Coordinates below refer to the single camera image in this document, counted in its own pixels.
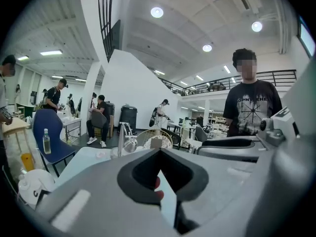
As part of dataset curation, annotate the gold wire chair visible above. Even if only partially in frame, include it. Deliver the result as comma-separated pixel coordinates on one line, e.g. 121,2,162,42
136,129,174,150

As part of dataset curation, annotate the blue chair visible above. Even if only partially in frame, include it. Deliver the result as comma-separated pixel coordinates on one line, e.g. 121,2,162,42
33,108,77,178

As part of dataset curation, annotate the grey chair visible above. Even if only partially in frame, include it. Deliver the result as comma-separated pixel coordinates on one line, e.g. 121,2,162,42
89,110,108,128

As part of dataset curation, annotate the white tray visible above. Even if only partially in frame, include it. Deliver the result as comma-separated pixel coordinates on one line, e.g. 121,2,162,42
56,146,119,183

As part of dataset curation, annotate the wall monitor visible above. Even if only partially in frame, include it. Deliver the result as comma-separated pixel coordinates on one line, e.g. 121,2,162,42
297,15,316,59

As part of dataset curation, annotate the yellow container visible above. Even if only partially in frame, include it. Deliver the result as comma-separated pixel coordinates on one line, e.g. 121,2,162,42
20,153,36,172

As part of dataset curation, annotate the clear plastic bottle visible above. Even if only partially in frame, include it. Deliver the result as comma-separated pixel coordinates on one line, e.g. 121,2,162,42
42,128,52,155

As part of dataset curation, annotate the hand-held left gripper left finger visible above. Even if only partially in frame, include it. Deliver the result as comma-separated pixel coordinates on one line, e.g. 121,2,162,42
36,148,163,237

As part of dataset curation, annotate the light wooden table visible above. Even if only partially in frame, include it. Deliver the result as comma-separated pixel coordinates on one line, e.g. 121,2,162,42
1,117,32,158

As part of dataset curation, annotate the black balcony railing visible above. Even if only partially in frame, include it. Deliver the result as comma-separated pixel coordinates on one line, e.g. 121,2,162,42
158,69,297,97

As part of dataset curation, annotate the black bin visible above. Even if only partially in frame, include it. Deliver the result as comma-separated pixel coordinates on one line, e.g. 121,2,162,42
119,105,138,134

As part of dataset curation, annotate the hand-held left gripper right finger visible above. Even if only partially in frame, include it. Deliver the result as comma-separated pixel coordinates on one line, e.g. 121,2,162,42
160,148,316,237

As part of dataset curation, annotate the chrome lamp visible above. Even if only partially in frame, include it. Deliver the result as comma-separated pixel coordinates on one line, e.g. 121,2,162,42
117,122,139,158

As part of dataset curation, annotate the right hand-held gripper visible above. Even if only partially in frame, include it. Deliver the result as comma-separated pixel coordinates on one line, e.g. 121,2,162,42
195,60,316,163

